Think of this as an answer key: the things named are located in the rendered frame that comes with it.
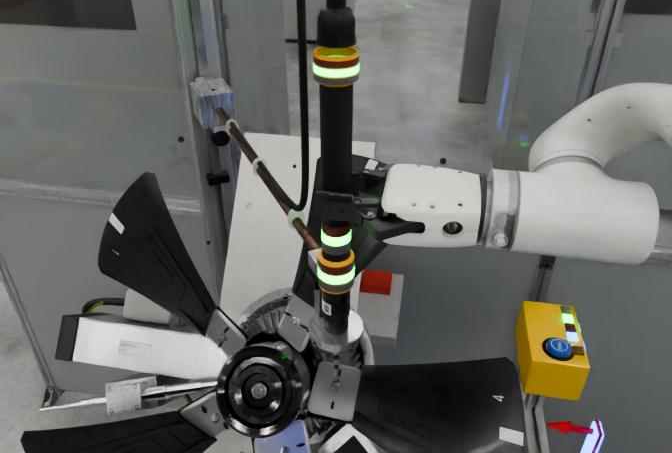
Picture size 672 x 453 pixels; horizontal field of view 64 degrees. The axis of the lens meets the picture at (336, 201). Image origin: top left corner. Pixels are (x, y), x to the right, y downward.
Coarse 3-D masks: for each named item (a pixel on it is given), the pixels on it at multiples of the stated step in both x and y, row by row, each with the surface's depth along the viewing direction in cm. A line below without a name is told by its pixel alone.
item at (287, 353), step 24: (264, 336) 83; (240, 360) 72; (264, 360) 72; (288, 360) 71; (312, 360) 81; (216, 384) 72; (240, 384) 72; (264, 384) 72; (288, 384) 72; (312, 384) 77; (240, 408) 71; (264, 408) 71; (288, 408) 70; (240, 432) 71; (264, 432) 70
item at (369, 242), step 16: (320, 160) 86; (352, 160) 82; (368, 160) 80; (320, 176) 85; (368, 208) 76; (320, 224) 82; (320, 240) 81; (352, 240) 76; (368, 240) 74; (304, 256) 83; (368, 256) 73; (304, 272) 81; (304, 288) 79
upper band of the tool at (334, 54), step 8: (320, 48) 52; (328, 48) 53; (336, 48) 53; (344, 48) 53; (352, 48) 52; (320, 56) 50; (328, 56) 53; (336, 56) 53; (344, 56) 49; (352, 56) 50
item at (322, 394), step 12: (324, 372) 78; (348, 372) 79; (360, 372) 79; (324, 384) 76; (348, 384) 77; (312, 396) 74; (324, 396) 75; (336, 396) 75; (348, 396) 75; (312, 408) 73; (324, 408) 73; (336, 408) 73; (348, 408) 74; (348, 420) 72
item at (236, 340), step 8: (216, 312) 77; (216, 320) 78; (224, 320) 76; (208, 328) 81; (216, 328) 80; (224, 328) 78; (232, 328) 76; (208, 336) 83; (216, 336) 81; (232, 336) 78; (240, 336) 76; (216, 344) 83; (224, 344) 81; (232, 344) 79; (240, 344) 77; (224, 352) 82; (232, 352) 80
